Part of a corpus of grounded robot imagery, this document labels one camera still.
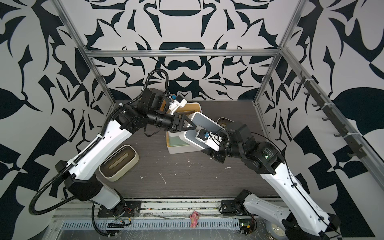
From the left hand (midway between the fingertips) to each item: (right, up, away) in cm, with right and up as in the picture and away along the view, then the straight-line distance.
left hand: (191, 125), depth 61 cm
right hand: (+5, -6, +2) cm, 9 cm away
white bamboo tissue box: (-9, -7, +18) cm, 22 cm away
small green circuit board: (+25, -48, +11) cm, 55 cm away
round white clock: (+37, -46, +5) cm, 59 cm away
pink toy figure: (+1, -43, +9) cm, 44 cm away
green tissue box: (-8, -12, +25) cm, 29 cm away
